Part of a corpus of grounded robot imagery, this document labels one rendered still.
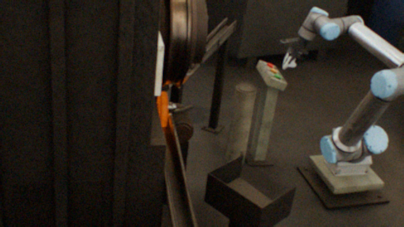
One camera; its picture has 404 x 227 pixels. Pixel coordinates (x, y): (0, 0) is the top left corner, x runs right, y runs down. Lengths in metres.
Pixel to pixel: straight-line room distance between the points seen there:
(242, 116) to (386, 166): 1.06
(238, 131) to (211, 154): 0.31
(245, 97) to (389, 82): 0.93
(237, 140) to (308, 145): 0.64
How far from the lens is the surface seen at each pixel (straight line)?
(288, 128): 3.92
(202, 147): 3.56
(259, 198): 2.22
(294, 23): 4.75
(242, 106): 3.20
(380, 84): 2.58
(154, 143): 1.95
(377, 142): 3.10
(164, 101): 2.36
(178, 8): 2.06
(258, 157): 3.49
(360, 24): 3.03
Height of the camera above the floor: 1.93
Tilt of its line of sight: 30 degrees down
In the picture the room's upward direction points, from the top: 7 degrees clockwise
